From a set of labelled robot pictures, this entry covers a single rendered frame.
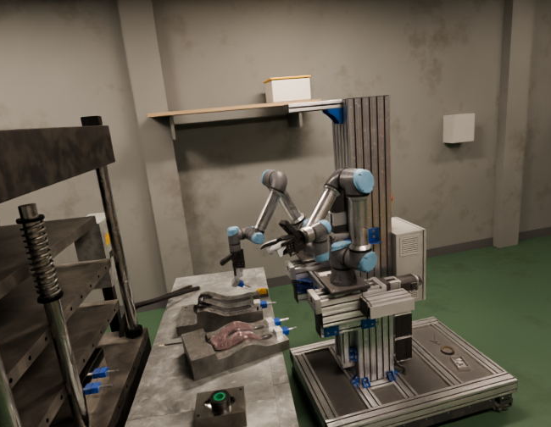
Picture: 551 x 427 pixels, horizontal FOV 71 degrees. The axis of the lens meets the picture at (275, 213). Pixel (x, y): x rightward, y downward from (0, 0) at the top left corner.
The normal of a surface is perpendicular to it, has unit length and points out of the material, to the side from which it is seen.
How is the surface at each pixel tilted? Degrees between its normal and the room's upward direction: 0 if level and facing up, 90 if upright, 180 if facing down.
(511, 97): 90
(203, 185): 90
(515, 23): 90
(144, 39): 90
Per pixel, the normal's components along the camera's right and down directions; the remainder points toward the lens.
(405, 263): 0.24, 0.22
